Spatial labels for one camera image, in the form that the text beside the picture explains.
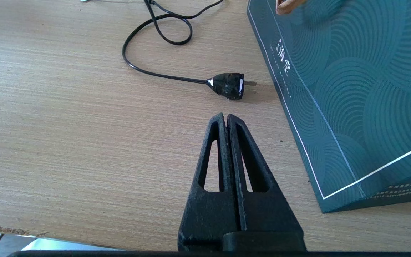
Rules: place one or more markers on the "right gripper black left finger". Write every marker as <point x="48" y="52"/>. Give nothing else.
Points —
<point x="205" y="214"/>

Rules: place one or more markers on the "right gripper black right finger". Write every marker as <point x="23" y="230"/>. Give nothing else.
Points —
<point x="266" y="214"/>

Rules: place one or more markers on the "dark blue gift bag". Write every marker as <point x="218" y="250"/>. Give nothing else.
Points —
<point x="351" y="107"/>

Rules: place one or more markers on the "light grey robot base panel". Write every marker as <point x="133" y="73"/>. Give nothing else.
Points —
<point x="66" y="245"/>

